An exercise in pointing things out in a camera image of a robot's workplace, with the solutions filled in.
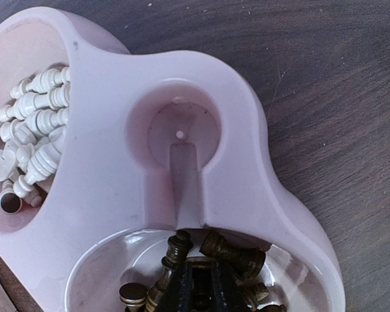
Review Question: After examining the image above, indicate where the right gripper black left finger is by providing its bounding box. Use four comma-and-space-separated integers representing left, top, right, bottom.
155, 261, 192, 312

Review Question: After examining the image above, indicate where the pink double bowl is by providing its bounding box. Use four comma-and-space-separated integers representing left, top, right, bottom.
0, 7, 346, 311

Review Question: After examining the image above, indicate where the white chess pieces pile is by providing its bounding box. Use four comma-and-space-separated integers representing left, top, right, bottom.
0, 66, 71, 214

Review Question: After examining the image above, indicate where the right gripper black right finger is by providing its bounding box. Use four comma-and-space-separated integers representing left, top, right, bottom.
211, 261, 250, 312

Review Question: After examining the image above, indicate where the dark chess pieces pile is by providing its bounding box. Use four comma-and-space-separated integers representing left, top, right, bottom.
119, 230, 287, 311

